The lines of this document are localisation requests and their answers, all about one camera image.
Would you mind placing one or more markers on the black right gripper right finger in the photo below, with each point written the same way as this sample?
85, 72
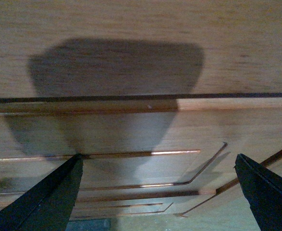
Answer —
263, 190

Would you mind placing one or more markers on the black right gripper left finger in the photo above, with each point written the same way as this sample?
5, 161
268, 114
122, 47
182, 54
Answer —
48, 205

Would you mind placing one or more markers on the wooden nightstand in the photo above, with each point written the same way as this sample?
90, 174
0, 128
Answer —
141, 49

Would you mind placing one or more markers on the wooden drawer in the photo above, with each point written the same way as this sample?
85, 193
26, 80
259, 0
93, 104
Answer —
140, 204
137, 146

